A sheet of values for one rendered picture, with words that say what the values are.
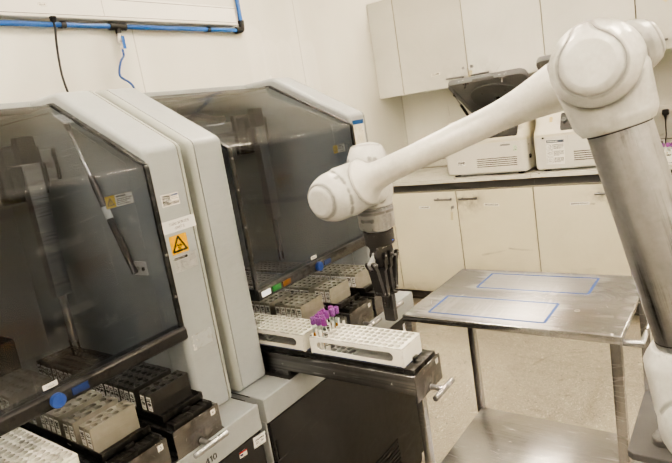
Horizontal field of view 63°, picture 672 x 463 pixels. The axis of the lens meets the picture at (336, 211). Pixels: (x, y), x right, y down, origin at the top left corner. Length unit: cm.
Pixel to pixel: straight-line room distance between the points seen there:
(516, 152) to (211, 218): 246
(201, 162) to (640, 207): 101
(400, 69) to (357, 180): 312
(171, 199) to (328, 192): 46
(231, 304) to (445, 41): 290
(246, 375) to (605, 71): 119
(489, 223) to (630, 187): 282
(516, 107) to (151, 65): 201
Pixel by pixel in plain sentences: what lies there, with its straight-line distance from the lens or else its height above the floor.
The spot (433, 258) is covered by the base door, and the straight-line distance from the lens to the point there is 401.
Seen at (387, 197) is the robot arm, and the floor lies 123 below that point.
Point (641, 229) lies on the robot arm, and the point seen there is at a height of 119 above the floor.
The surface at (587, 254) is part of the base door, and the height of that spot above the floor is 39.
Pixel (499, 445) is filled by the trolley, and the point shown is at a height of 28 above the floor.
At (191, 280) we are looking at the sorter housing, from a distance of 146.
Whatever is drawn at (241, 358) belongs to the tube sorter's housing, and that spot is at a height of 83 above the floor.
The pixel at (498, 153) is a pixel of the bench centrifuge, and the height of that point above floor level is 104.
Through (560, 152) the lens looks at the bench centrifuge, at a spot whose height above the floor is 101.
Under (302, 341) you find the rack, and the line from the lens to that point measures 158.
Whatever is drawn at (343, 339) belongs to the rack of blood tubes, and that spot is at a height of 86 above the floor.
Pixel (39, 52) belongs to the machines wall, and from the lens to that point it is 258.
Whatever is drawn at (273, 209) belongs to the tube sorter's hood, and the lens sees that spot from 164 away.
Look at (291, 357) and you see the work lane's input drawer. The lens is 161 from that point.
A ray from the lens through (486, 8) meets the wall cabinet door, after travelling 396.
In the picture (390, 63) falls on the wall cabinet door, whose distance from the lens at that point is 426.
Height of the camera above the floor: 144
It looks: 10 degrees down
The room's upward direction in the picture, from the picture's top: 9 degrees counter-clockwise
